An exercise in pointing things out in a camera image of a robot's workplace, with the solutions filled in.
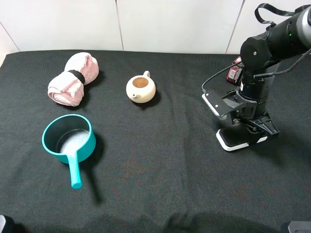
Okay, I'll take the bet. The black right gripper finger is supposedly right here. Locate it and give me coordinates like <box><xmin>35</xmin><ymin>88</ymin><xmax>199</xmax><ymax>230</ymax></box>
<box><xmin>247</xmin><ymin>127</ymin><xmax>267</xmax><ymax>146</ymax></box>

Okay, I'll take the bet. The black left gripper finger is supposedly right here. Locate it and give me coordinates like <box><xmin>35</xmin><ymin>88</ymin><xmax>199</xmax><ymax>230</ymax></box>
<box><xmin>225</xmin><ymin>123</ymin><xmax>249</xmax><ymax>146</ymax></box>

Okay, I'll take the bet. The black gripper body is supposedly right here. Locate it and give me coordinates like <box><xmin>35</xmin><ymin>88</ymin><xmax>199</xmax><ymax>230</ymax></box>
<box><xmin>222</xmin><ymin>90</ymin><xmax>279</xmax><ymax>139</ymax></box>

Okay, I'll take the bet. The black and white eraser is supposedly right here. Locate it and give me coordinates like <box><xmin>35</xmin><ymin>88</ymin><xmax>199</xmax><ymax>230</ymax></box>
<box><xmin>216</xmin><ymin>125</ymin><xmax>268</xmax><ymax>152</ymax></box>

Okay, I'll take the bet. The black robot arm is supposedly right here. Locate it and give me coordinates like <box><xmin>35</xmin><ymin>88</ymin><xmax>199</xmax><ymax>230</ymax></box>
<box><xmin>216</xmin><ymin>3</ymin><xmax>311</xmax><ymax>151</ymax></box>

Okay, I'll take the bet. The small black pink box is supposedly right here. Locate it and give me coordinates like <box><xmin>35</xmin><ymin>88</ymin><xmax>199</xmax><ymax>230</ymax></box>
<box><xmin>226</xmin><ymin>56</ymin><xmax>244</xmax><ymax>86</ymax></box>

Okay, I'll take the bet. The grey block bottom right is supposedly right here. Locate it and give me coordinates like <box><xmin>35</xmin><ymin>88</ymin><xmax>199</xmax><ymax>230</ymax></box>
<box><xmin>288</xmin><ymin>221</ymin><xmax>311</xmax><ymax>233</ymax></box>

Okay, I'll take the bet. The grey block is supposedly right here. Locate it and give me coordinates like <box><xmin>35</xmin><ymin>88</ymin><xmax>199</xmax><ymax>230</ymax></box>
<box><xmin>288</xmin><ymin>221</ymin><xmax>311</xmax><ymax>233</ymax></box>
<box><xmin>0</xmin><ymin>215</ymin><xmax>6</xmax><ymax>233</ymax></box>

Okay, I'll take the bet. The cream ceramic teapot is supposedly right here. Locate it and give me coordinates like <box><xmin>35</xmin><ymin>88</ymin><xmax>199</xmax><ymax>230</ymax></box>
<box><xmin>126</xmin><ymin>71</ymin><xmax>156</xmax><ymax>103</ymax></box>

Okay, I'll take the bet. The dark green table cloth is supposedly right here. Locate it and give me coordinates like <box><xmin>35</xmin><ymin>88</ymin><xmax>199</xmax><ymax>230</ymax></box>
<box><xmin>0</xmin><ymin>50</ymin><xmax>311</xmax><ymax>233</ymax></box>

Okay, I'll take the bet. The teal saucepan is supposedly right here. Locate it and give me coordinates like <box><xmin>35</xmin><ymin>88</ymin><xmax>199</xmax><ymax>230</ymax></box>
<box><xmin>41</xmin><ymin>114</ymin><xmax>96</xmax><ymax>189</ymax></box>

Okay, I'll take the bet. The black band on towel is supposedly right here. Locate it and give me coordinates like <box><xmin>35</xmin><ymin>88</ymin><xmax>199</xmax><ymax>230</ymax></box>
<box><xmin>68</xmin><ymin>70</ymin><xmax>85</xmax><ymax>84</ymax></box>

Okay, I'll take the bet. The rolled pink towel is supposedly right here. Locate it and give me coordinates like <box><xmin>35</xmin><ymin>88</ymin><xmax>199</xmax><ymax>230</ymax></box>
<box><xmin>48</xmin><ymin>52</ymin><xmax>99</xmax><ymax>107</ymax></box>

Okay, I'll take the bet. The grey block bottom left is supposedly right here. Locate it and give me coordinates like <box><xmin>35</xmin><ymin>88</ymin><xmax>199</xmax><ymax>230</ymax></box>
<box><xmin>0</xmin><ymin>215</ymin><xmax>6</xmax><ymax>233</ymax></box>

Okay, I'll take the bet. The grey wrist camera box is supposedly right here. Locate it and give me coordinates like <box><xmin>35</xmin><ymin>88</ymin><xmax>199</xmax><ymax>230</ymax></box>
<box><xmin>202</xmin><ymin>90</ymin><xmax>231</xmax><ymax>120</ymax></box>

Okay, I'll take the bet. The black camera cable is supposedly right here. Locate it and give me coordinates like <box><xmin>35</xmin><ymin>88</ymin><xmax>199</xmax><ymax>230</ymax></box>
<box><xmin>201</xmin><ymin>2</ymin><xmax>311</xmax><ymax>94</ymax></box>

